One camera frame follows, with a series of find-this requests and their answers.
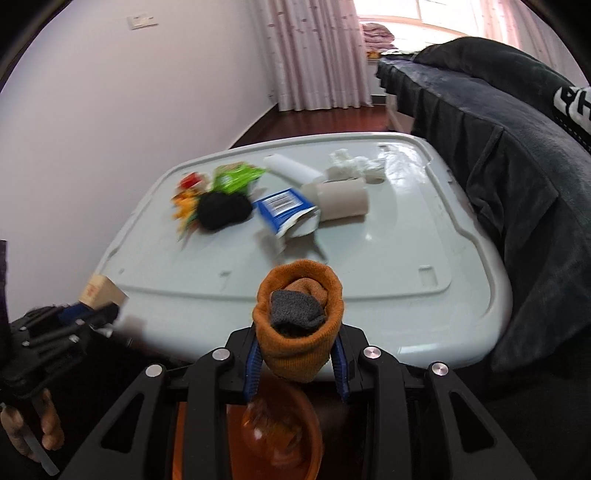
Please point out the blue and white packet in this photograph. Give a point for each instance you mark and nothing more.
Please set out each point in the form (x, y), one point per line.
(284, 210)

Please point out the green snack packet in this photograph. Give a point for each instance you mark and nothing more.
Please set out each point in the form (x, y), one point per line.
(235, 177)

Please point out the orange and grey sock roll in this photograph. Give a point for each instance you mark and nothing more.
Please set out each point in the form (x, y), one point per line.
(300, 323)

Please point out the small tan cardboard box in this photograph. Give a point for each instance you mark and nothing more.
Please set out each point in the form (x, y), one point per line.
(104, 290)

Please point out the white knotted cloth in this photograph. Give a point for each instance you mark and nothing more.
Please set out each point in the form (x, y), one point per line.
(353, 167)

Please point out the white plastic bin lid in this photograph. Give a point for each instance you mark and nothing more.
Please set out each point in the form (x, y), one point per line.
(392, 263)

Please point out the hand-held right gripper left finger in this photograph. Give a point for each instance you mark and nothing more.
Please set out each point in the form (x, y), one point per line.
(251, 369)

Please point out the folded pink blankets pile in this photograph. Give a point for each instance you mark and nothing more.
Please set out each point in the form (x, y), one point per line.
(378, 39)

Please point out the red snack packet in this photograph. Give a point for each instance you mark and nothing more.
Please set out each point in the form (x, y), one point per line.
(191, 181)

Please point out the person's left hand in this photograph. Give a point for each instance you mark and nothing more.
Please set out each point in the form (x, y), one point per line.
(51, 422)

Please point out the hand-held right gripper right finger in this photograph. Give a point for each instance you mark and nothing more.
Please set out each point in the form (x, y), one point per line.
(341, 369)

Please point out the white wall switch plate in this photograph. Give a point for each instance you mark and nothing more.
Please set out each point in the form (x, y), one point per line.
(142, 21)

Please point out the bright window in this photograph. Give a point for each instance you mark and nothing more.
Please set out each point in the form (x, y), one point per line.
(415, 14)

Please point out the white paper tube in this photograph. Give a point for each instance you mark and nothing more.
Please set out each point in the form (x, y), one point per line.
(291, 168)

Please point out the black cloth with white print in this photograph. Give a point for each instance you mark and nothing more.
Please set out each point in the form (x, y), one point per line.
(508, 69)

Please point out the orange plastic bin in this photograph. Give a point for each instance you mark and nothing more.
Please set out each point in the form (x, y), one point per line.
(277, 438)

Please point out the brown cardboard tube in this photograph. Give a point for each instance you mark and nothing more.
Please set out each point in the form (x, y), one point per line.
(341, 201)

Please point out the pink dotted curtain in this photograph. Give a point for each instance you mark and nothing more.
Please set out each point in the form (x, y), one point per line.
(314, 50)

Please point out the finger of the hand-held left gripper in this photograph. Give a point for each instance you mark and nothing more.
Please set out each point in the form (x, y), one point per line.
(99, 316)

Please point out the dark grey bed blanket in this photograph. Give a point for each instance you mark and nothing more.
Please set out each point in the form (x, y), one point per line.
(531, 194)

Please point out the orange yellow snack packet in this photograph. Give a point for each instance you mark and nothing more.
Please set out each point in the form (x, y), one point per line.
(184, 210)

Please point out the black sock ball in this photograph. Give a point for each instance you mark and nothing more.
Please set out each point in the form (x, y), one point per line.
(224, 210)

